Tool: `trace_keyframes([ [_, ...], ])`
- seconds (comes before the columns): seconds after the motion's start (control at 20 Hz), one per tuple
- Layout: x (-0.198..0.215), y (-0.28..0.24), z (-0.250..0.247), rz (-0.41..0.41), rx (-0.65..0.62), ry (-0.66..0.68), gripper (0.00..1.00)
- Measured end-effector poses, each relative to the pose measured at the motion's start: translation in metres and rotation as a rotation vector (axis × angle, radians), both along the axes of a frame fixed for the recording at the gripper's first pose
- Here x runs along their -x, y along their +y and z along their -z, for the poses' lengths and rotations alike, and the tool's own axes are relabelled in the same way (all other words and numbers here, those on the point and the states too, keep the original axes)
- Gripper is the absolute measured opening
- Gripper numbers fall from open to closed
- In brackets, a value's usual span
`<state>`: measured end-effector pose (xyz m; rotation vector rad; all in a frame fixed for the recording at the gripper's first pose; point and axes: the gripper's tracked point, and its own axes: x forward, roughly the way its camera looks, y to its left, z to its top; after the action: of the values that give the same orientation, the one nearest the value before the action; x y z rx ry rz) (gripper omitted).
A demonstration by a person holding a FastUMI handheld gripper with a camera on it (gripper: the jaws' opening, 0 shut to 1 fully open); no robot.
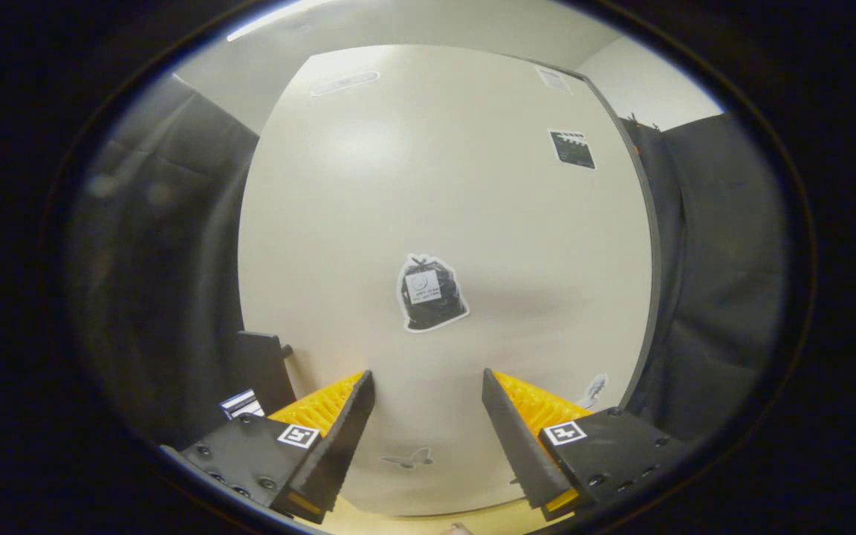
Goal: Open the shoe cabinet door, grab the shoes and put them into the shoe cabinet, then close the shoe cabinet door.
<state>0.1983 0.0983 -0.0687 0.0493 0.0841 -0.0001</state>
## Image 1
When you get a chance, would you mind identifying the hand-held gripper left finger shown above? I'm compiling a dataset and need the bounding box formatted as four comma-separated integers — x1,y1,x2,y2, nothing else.
179,370,377,525

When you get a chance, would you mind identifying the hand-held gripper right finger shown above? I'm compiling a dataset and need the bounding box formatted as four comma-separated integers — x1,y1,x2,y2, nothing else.
481,368,693,521

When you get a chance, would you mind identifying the black door handle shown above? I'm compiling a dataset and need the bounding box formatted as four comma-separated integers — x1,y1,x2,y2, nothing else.
235,331,299,417

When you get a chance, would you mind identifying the white shoe cabinet door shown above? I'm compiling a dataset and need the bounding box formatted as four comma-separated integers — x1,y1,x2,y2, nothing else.
239,45,655,517

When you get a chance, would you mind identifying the grey cover book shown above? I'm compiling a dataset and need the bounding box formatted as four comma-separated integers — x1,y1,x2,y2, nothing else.
220,388,265,421

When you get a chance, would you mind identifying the black backdrop cloth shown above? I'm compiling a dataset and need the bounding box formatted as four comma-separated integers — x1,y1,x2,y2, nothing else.
68,74,789,454

